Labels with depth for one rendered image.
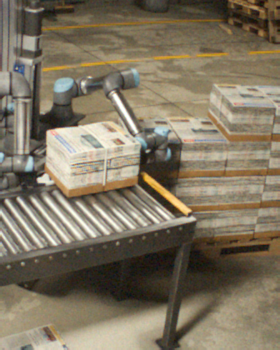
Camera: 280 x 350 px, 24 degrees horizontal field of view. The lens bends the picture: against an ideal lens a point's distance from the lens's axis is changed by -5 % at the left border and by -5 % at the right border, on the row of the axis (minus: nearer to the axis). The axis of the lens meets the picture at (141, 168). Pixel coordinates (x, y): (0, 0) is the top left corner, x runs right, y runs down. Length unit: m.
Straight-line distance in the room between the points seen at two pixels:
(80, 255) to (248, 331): 1.29
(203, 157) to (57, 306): 1.20
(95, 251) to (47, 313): 0.92
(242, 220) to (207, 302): 0.62
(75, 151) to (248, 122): 1.21
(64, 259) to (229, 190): 1.52
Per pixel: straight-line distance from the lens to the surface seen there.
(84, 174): 3.17
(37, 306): 3.76
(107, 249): 2.91
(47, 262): 2.80
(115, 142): 3.23
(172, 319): 3.43
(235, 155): 3.97
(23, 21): 3.69
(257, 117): 3.92
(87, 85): 3.95
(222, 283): 4.10
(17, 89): 3.16
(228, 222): 4.18
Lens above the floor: 2.35
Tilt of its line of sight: 26 degrees down
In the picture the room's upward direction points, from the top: 6 degrees clockwise
